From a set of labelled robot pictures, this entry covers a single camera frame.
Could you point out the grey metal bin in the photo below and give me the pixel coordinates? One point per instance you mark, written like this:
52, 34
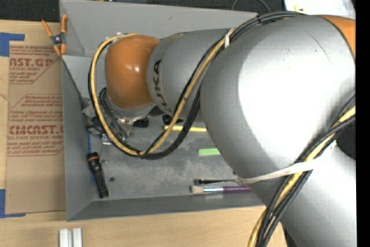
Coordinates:
162, 170

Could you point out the thin blue stick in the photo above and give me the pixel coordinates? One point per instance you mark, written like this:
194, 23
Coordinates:
89, 144

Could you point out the black paintbrush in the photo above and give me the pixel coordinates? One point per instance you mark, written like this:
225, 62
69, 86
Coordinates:
214, 181

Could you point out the green flat block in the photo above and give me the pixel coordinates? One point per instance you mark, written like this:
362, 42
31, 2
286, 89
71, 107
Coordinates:
209, 151

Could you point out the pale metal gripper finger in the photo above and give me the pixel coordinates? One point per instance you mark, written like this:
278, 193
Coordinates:
105, 151

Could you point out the brown cardboard board red print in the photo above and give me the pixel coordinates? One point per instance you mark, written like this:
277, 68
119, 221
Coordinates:
31, 176

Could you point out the black cylinder on white bracket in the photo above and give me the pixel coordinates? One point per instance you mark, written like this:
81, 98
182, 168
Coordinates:
141, 123

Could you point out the purple paintbrush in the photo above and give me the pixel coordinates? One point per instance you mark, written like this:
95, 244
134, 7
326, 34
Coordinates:
219, 189

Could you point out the yellow pencil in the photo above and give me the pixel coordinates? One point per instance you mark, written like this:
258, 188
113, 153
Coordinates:
193, 129

